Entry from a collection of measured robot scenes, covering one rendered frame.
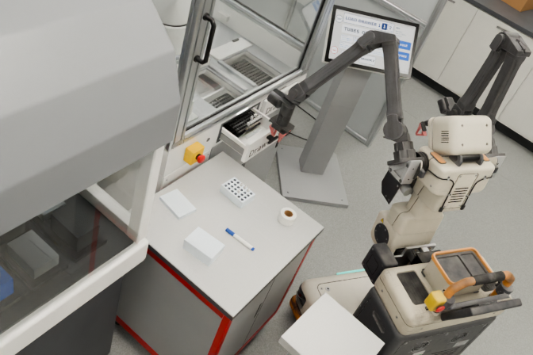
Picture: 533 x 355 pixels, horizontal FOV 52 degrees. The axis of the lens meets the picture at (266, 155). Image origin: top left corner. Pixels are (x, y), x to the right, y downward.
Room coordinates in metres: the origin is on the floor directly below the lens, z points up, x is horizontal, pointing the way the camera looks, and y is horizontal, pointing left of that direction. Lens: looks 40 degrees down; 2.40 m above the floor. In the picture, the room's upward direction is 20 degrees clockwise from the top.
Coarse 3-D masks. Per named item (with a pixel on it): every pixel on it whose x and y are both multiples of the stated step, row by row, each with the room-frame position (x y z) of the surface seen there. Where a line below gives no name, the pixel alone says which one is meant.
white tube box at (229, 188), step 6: (228, 180) 1.70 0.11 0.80; (234, 180) 1.72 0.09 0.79; (222, 186) 1.65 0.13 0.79; (228, 186) 1.66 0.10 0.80; (234, 186) 1.67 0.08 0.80; (240, 186) 1.69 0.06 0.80; (222, 192) 1.65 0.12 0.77; (228, 192) 1.63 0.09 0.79; (234, 192) 1.64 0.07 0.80; (240, 192) 1.65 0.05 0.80; (246, 192) 1.67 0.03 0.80; (252, 192) 1.68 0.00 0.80; (228, 198) 1.63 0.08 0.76; (234, 198) 1.62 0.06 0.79; (240, 198) 1.62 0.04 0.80; (246, 198) 1.63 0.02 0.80; (252, 198) 1.66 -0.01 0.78; (240, 204) 1.60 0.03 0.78; (246, 204) 1.63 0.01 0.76
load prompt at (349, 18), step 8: (344, 16) 2.84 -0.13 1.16; (352, 16) 2.86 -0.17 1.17; (360, 16) 2.88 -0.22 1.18; (352, 24) 2.84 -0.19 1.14; (360, 24) 2.85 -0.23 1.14; (368, 24) 2.87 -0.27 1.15; (376, 24) 2.89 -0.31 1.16; (384, 24) 2.91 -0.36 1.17; (392, 24) 2.93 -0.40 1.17; (392, 32) 2.91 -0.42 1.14
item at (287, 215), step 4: (284, 208) 1.65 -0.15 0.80; (288, 208) 1.66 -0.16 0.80; (280, 212) 1.62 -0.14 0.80; (284, 212) 1.63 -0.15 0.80; (288, 212) 1.65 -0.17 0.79; (292, 212) 1.64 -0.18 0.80; (280, 216) 1.61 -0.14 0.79; (284, 216) 1.61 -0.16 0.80; (288, 216) 1.61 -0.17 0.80; (292, 216) 1.62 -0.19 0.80; (296, 216) 1.63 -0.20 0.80; (280, 220) 1.61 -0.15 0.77; (284, 220) 1.60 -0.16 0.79; (288, 220) 1.60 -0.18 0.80; (292, 220) 1.61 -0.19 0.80; (284, 224) 1.60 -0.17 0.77; (288, 224) 1.60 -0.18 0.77; (292, 224) 1.62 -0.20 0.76
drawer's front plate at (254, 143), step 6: (264, 132) 1.92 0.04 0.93; (270, 132) 1.95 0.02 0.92; (276, 132) 2.01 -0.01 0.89; (258, 138) 1.87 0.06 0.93; (264, 138) 1.91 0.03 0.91; (246, 144) 1.81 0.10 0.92; (252, 144) 1.83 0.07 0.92; (258, 144) 1.88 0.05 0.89; (264, 144) 1.94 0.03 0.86; (270, 144) 2.00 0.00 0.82; (246, 150) 1.81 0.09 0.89; (252, 150) 1.85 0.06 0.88; (258, 150) 1.90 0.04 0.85; (246, 156) 1.81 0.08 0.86; (252, 156) 1.87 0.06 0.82
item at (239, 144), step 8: (256, 112) 2.10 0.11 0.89; (264, 120) 2.08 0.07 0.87; (224, 128) 1.89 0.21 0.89; (256, 128) 2.05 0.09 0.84; (264, 128) 2.07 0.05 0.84; (224, 136) 1.88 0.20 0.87; (232, 136) 1.86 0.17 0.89; (240, 136) 1.95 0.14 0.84; (232, 144) 1.86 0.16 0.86; (240, 144) 1.84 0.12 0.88; (240, 152) 1.84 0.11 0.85
